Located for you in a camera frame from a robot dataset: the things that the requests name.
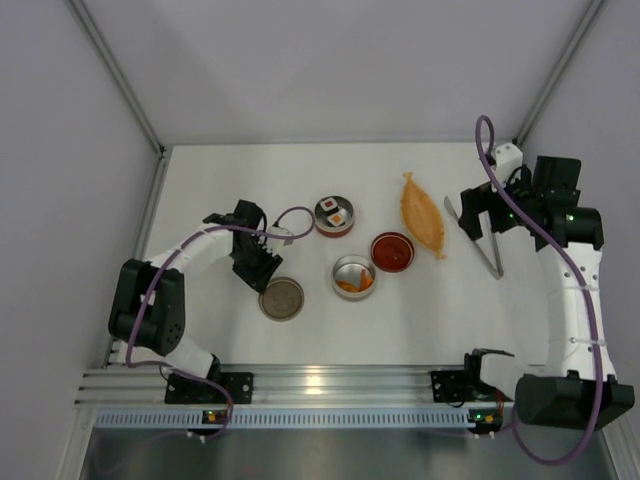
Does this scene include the aluminium frame post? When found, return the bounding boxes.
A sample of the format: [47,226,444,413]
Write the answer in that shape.
[512,0,610,148]
[67,0,169,211]

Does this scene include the right aluminium frame post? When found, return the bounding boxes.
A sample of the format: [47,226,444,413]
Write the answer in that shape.
[512,0,610,148]

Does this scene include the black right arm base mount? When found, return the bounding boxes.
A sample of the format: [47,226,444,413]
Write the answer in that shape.
[429,370,511,406]

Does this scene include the beige band metal container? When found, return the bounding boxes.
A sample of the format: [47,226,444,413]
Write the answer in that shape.
[330,254,377,301]

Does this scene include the metal tongs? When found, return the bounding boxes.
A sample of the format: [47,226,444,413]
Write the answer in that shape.
[443,195,505,280]

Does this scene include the slotted grey cable duct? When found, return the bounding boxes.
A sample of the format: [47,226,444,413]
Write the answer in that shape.
[94,406,498,430]

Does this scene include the orange fried shrimp piece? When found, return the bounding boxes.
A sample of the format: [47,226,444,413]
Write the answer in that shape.
[335,269,374,293]

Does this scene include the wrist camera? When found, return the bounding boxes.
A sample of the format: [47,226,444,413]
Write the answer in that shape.
[492,143,523,182]
[265,225,294,253]

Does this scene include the left aluminium frame post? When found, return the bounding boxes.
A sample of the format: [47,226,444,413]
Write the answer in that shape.
[67,0,169,211]

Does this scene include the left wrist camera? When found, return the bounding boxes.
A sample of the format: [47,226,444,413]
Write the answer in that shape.
[265,225,294,253]

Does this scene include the red round lid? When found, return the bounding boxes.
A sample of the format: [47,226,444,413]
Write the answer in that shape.
[369,231,415,273]

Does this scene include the sushi roll red centre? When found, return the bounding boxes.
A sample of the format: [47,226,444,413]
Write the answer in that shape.
[319,197,339,215]

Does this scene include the woven bamboo boat tray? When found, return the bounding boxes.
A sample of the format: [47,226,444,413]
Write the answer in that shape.
[400,172,446,260]

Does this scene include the sushi roll orange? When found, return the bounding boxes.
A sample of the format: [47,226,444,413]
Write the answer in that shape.
[327,209,347,228]

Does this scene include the red band metal container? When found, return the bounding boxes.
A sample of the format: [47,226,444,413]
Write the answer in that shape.
[314,195,356,238]

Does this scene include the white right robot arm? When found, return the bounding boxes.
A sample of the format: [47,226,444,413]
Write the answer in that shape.
[475,156,635,430]

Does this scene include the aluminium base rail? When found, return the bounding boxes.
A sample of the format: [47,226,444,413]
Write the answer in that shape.
[74,363,521,404]

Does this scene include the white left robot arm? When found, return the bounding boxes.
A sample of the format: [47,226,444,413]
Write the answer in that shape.
[108,200,292,382]

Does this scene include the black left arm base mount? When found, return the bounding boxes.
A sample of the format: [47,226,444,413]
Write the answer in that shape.
[164,372,254,405]

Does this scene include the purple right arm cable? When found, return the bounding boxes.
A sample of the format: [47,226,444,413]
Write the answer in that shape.
[474,114,604,464]

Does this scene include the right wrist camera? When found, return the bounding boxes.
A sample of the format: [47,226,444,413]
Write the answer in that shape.
[492,143,523,182]

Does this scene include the brown round lid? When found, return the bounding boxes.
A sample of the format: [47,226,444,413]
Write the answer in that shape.
[258,277,305,322]

